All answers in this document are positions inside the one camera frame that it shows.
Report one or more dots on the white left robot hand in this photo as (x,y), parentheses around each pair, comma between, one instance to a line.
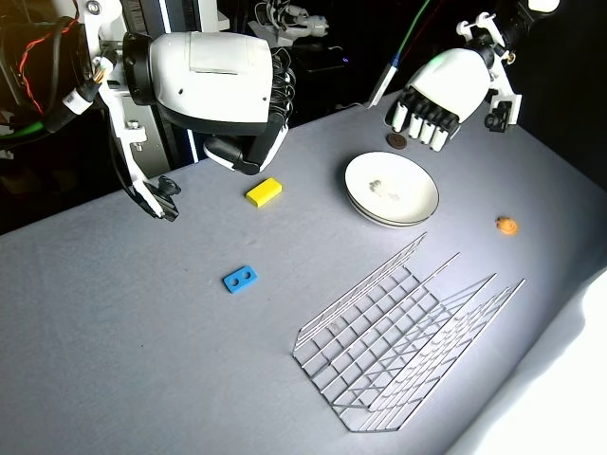
(450,85)

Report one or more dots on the white spare robot hand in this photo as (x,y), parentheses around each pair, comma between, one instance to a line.
(303,23)

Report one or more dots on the white plate black rim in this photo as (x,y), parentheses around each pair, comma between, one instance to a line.
(398,175)
(379,220)

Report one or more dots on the blue block two holes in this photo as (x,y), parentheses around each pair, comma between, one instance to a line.
(232,283)

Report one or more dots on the brown round disc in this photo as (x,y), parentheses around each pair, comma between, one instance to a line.
(396,141)

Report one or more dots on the yellow rectangular block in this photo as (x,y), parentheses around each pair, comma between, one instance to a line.
(263,192)

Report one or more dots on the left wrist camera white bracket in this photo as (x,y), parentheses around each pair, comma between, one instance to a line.
(498,116)

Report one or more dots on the black box blue light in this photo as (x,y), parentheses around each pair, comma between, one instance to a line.
(322,80)

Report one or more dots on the small orange toy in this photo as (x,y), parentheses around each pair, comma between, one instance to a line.
(508,227)

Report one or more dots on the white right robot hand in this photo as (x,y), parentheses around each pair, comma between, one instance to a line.
(213,85)

